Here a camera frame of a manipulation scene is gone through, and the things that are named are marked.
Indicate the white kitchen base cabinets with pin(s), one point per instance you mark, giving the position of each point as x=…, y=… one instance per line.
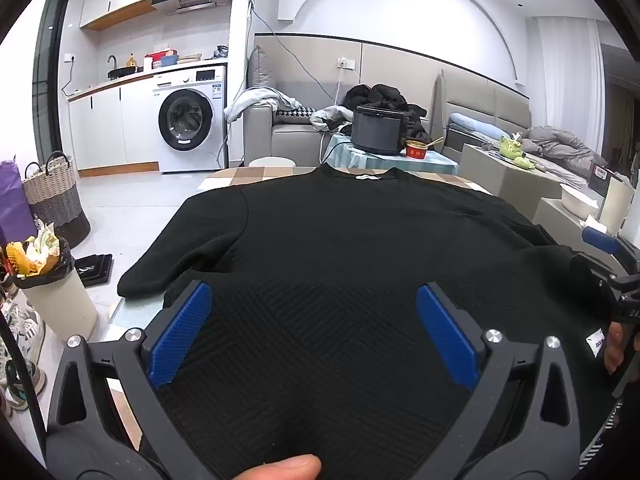
x=105, y=125

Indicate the teal side table cloth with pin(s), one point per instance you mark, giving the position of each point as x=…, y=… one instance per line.
x=380, y=162

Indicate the purple bag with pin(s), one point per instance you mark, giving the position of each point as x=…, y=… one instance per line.
x=15, y=205

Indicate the person's right hand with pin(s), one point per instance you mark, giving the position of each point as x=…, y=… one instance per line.
x=616, y=350

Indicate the red bowl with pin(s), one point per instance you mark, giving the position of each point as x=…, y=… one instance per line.
x=416, y=150

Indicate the grey cushion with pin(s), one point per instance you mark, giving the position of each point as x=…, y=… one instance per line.
x=262, y=75

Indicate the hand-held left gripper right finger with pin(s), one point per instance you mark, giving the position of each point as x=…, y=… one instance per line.
x=445, y=335

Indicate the round white stool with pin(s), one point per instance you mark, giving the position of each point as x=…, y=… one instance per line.
x=272, y=161

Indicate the large beige box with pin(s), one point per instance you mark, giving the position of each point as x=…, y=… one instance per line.
x=510, y=175

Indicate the yellow rubbish piece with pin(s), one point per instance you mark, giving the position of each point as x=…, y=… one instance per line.
x=20, y=257

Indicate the white washing machine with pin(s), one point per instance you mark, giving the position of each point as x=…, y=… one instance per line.
x=187, y=120

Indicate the black knit sweater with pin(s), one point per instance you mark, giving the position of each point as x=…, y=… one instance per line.
x=325, y=260

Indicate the beige trash bin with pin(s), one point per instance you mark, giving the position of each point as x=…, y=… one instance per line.
x=55, y=300

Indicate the light blue pillow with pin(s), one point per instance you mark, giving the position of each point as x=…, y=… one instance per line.
x=475, y=124

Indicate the houndstooth cushion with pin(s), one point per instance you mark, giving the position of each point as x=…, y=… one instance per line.
x=295, y=115

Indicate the green plush toy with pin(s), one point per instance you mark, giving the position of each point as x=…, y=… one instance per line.
x=512, y=150

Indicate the plaid tablecloth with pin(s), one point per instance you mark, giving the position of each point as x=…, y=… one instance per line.
x=250, y=176

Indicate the black cooker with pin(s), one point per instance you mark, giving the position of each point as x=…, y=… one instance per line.
x=377, y=132

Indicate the black faucet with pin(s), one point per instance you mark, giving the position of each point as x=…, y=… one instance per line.
x=112, y=62

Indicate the grey sofa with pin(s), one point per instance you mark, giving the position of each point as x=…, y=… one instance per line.
x=290, y=135

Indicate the light grey garment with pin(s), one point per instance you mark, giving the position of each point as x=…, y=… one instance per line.
x=255, y=100

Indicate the black framed glass door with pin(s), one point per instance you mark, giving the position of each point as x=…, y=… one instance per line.
x=50, y=70

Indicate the person's left hand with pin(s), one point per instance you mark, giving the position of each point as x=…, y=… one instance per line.
x=280, y=470

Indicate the white curtain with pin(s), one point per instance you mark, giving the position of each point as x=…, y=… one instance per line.
x=570, y=80

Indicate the beige upholstered bed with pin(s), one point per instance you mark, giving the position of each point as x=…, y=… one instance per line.
x=470, y=95

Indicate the white basin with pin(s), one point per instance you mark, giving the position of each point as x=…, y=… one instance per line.
x=580, y=202

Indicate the white green sneaker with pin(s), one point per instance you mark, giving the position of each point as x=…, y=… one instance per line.
x=22, y=385

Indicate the white wall socket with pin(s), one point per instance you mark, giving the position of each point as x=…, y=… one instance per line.
x=345, y=63

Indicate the small beige box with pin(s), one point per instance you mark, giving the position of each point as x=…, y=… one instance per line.
x=555, y=212

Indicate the black tray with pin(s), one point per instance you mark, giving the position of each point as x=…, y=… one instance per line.
x=92, y=270

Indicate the grey duvet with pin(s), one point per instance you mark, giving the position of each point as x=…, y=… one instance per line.
x=560, y=145

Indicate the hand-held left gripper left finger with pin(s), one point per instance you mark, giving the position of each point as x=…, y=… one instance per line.
x=180, y=335

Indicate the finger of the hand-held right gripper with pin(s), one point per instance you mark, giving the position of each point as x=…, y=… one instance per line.
x=600, y=240

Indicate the woven grey basket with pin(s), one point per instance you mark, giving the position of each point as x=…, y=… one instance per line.
x=55, y=205

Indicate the black clothes pile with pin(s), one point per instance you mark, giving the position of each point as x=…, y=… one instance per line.
x=385, y=95

